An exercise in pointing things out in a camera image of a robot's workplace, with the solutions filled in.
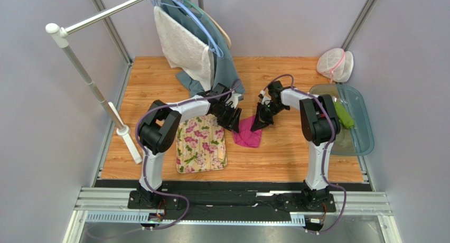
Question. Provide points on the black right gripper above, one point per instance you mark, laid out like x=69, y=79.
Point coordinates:
x=266, y=111

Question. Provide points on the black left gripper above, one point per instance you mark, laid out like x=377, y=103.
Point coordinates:
x=235, y=123

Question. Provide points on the magenta paper napkin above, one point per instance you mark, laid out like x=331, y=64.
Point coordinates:
x=246, y=137

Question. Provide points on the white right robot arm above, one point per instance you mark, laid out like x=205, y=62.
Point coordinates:
x=320, y=125

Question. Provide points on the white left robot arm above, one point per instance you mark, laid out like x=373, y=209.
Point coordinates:
x=156, y=130

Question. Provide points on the floral placemat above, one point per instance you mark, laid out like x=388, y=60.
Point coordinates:
x=200, y=145

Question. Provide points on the teal blue garment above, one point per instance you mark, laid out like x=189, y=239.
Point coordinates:
x=225, y=71

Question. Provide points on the blue plastic hanger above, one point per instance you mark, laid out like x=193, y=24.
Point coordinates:
x=213, y=47

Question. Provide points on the white towel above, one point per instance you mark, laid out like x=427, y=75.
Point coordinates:
x=184, y=50

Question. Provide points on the white mesh laundry bag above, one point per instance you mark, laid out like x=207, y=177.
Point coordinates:
x=336, y=64

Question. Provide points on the teal plastic tray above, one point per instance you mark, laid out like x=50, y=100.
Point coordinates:
x=356, y=141

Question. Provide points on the green plastic hanger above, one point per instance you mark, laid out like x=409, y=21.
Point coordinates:
x=191, y=3

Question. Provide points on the wooden hanger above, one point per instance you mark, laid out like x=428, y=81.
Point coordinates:
x=222, y=31

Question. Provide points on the white clothes rack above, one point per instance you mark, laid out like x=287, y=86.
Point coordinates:
x=60, y=34

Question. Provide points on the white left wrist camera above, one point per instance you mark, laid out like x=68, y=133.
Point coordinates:
x=233, y=100

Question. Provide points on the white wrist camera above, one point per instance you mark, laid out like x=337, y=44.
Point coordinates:
x=233, y=100
x=263, y=99

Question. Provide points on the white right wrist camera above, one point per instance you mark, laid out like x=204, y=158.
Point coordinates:
x=263, y=99

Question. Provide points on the green handled utensil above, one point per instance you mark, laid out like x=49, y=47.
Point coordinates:
x=344, y=116

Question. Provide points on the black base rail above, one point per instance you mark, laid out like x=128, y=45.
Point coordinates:
x=223, y=200

